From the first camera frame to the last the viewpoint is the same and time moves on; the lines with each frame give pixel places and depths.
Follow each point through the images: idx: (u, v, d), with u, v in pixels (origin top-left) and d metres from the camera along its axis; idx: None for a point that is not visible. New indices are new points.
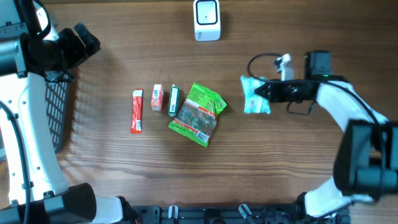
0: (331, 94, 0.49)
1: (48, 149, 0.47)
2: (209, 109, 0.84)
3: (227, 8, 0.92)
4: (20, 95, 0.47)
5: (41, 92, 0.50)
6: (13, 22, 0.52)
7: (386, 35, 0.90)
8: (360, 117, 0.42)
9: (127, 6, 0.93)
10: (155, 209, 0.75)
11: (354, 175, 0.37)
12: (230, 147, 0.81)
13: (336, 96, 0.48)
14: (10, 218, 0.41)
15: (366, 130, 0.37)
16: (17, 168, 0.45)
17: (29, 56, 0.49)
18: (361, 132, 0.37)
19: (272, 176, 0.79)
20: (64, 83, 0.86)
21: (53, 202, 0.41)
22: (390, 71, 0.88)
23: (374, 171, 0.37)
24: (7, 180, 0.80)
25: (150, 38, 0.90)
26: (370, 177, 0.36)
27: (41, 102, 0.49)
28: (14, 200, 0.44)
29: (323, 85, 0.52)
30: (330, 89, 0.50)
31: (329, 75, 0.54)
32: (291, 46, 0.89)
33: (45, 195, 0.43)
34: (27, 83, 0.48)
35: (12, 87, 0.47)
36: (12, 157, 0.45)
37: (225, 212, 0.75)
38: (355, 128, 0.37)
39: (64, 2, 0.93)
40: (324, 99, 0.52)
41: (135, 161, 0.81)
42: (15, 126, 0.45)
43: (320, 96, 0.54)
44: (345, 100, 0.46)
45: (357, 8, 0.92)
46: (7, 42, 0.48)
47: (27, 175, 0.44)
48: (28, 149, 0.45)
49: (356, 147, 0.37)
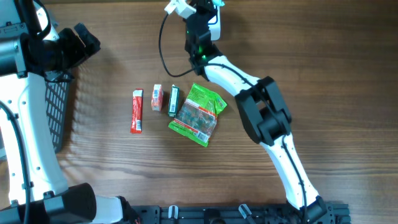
0: (214, 71, 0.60)
1: (48, 149, 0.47)
2: (209, 109, 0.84)
3: (227, 8, 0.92)
4: (20, 96, 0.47)
5: (41, 93, 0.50)
6: (13, 22, 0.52)
7: (387, 35, 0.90)
8: (236, 82, 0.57)
9: (127, 6, 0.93)
10: (155, 209, 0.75)
11: (259, 131, 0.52)
12: (230, 147, 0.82)
13: (221, 75, 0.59)
14: (9, 218, 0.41)
15: (249, 100, 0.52)
16: (17, 168, 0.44)
17: (29, 55, 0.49)
18: (247, 101, 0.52)
19: (272, 176, 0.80)
20: (64, 83, 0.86)
21: (53, 202, 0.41)
22: (389, 71, 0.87)
23: (254, 111, 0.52)
24: (7, 180, 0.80)
25: (150, 38, 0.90)
26: (252, 115, 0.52)
27: (41, 102, 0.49)
28: (14, 200, 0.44)
29: (206, 67, 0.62)
30: (211, 68, 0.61)
31: (208, 56, 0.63)
32: (291, 46, 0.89)
33: (45, 195, 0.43)
34: (27, 83, 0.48)
35: (12, 87, 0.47)
36: (11, 157, 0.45)
37: (224, 212, 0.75)
38: (242, 104, 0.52)
39: (65, 2, 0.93)
40: (211, 75, 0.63)
41: (135, 160, 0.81)
42: (15, 126, 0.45)
43: (208, 72, 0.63)
44: (228, 78, 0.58)
45: (357, 8, 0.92)
46: (7, 42, 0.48)
47: (27, 175, 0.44)
48: (28, 149, 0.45)
49: (249, 112, 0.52)
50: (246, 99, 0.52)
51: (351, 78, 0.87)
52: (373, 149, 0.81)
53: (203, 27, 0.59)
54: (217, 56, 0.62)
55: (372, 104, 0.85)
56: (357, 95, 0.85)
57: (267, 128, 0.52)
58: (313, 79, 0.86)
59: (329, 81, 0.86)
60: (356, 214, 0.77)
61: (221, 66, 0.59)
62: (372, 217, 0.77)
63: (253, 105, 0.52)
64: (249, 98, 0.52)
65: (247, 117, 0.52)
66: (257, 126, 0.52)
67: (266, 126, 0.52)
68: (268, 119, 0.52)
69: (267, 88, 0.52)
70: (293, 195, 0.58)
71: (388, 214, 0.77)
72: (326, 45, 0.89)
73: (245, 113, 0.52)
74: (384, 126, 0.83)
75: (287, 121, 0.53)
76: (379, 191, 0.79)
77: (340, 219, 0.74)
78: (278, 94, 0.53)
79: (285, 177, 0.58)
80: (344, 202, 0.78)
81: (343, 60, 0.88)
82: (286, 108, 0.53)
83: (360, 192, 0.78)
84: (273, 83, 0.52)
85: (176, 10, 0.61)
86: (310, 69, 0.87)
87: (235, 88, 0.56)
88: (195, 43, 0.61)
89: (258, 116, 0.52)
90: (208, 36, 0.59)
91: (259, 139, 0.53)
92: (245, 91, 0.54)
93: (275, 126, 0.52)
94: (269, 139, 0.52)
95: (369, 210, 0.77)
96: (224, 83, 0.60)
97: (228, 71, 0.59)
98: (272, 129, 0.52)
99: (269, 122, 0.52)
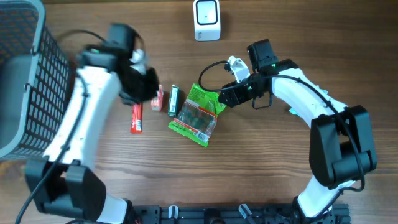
0: (286, 85, 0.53)
1: (96, 133, 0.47)
2: (209, 109, 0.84)
3: (227, 8, 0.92)
4: (100, 83, 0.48)
5: (111, 94, 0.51)
6: (117, 42, 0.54)
7: (387, 35, 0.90)
8: (315, 106, 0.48)
9: (127, 6, 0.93)
10: (155, 209, 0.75)
11: (333, 172, 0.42)
12: (230, 147, 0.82)
13: (295, 91, 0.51)
14: (33, 170, 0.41)
15: (328, 127, 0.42)
16: (65, 131, 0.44)
17: (120, 70, 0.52)
18: (325, 130, 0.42)
19: (272, 177, 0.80)
20: (64, 83, 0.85)
21: (76, 169, 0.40)
22: (390, 71, 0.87)
23: (332, 148, 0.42)
24: (7, 180, 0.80)
25: (150, 38, 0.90)
26: (329, 150, 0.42)
27: (109, 98, 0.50)
28: (46, 154, 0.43)
29: (275, 80, 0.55)
30: (283, 81, 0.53)
31: (277, 64, 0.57)
32: (291, 46, 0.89)
33: (73, 161, 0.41)
34: (108, 79, 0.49)
35: (96, 75, 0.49)
36: (66, 122, 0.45)
37: (224, 212, 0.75)
38: (320, 130, 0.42)
39: (65, 2, 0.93)
40: (280, 91, 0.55)
41: (135, 161, 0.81)
42: (84, 102, 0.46)
43: (274, 88, 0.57)
44: (305, 96, 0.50)
45: (357, 7, 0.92)
46: (109, 53, 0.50)
47: (70, 139, 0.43)
48: (83, 121, 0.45)
49: (326, 143, 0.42)
50: (325, 127, 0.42)
51: (351, 78, 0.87)
52: None
53: (265, 48, 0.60)
54: (291, 69, 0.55)
55: (372, 104, 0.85)
56: (356, 95, 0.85)
57: (343, 172, 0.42)
58: (313, 79, 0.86)
59: (329, 81, 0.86)
60: (356, 214, 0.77)
61: (296, 80, 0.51)
62: (372, 218, 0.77)
63: (333, 134, 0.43)
64: (331, 124, 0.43)
65: (322, 150, 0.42)
66: (332, 165, 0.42)
67: (344, 168, 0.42)
68: (348, 160, 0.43)
69: (357, 119, 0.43)
70: (313, 211, 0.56)
71: (387, 215, 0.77)
72: (326, 45, 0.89)
73: (320, 144, 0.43)
74: (385, 126, 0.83)
75: (369, 167, 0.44)
76: (379, 191, 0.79)
77: (340, 219, 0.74)
78: (369, 131, 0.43)
79: (313, 200, 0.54)
80: (344, 202, 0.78)
81: (343, 60, 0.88)
82: (374, 150, 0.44)
83: (361, 192, 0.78)
84: (367, 115, 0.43)
85: (239, 68, 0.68)
86: (310, 69, 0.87)
87: (314, 111, 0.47)
88: (257, 63, 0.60)
89: (335, 154, 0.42)
90: (272, 53, 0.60)
91: (326, 182, 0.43)
92: (326, 116, 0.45)
93: (355, 171, 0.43)
94: (336, 185, 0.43)
95: (369, 210, 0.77)
96: (296, 100, 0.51)
97: (304, 88, 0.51)
98: (349, 174, 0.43)
99: (347, 168, 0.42)
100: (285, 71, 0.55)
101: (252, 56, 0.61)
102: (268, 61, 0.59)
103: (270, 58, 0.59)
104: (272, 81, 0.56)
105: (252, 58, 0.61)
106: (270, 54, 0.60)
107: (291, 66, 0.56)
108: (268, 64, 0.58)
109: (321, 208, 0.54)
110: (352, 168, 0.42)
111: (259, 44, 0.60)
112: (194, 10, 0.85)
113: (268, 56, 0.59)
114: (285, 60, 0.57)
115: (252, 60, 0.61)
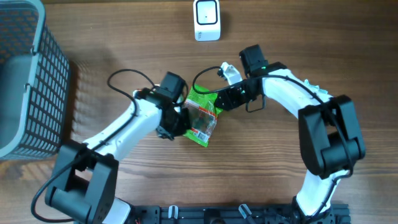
0: (277, 84, 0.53)
1: (129, 144, 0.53)
2: (209, 109, 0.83)
3: (227, 8, 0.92)
4: (147, 111, 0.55)
5: (151, 124, 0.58)
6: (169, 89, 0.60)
7: (387, 35, 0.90)
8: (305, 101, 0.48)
9: (127, 6, 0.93)
10: (155, 209, 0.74)
11: (322, 160, 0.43)
12: (230, 147, 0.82)
13: (284, 88, 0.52)
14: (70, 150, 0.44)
15: (314, 115, 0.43)
16: (108, 130, 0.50)
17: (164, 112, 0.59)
18: (312, 119, 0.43)
19: (272, 176, 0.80)
20: (64, 83, 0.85)
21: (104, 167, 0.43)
22: (390, 71, 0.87)
23: (321, 136, 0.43)
24: (7, 180, 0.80)
25: (150, 38, 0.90)
26: (319, 138, 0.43)
27: (149, 125, 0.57)
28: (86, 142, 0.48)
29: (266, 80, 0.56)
30: (272, 81, 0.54)
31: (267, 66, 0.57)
32: (291, 46, 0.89)
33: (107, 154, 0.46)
34: (154, 111, 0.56)
35: (145, 104, 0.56)
36: (111, 126, 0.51)
37: (224, 212, 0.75)
38: (307, 119, 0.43)
39: (64, 2, 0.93)
40: (271, 89, 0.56)
41: (135, 160, 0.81)
42: (130, 119, 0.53)
43: (265, 88, 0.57)
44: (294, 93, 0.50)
45: (358, 7, 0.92)
46: (160, 100, 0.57)
47: (110, 137, 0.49)
48: (124, 130, 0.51)
49: (313, 130, 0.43)
50: (311, 114, 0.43)
51: (351, 78, 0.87)
52: (373, 149, 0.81)
53: (255, 53, 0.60)
54: (280, 69, 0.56)
55: (372, 104, 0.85)
56: (356, 95, 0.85)
57: (333, 160, 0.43)
58: (313, 79, 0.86)
59: (329, 81, 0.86)
60: (356, 214, 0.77)
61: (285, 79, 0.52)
62: (372, 217, 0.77)
63: (319, 123, 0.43)
64: (317, 113, 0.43)
65: (310, 138, 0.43)
66: (321, 153, 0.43)
67: (333, 156, 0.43)
68: (337, 148, 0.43)
69: (342, 107, 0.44)
70: (311, 208, 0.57)
71: (387, 214, 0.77)
72: (326, 45, 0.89)
73: (308, 132, 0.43)
74: (385, 126, 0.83)
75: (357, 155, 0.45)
76: (379, 191, 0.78)
77: (340, 219, 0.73)
78: (354, 119, 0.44)
79: (310, 195, 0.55)
80: (344, 202, 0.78)
81: (344, 60, 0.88)
82: (360, 137, 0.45)
83: (361, 191, 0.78)
84: (351, 104, 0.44)
85: (231, 74, 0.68)
86: (310, 69, 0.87)
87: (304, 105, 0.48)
88: (247, 67, 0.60)
89: (323, 140, 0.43)
90: (262, 57, 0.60)
91: (317, 170, 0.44)
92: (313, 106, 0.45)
93: (344, 159, 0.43)
94: (326, 173, 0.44)
95: (369, 210, 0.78)
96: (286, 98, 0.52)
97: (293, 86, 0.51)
98: (339, 162, 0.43)
99: (337, 157, 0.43)
100: (275, 72, 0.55)
101: (242, 60, 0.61)
102: (259, 65, 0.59)
103: (260, 61, 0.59)
104: (263, 81, 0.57)
105: (242, 61, 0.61)
106: (260, 58, 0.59)
107: (280, 67, 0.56)
108: (259, 68, 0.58)
109: (318, 204, 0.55)
110: (341, 155, 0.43)
111: (249, 48, 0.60)
112: (194, 10, 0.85)
113: (259, 60, 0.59)
114: (275, 63, 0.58)
115: (242, 63, 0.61)
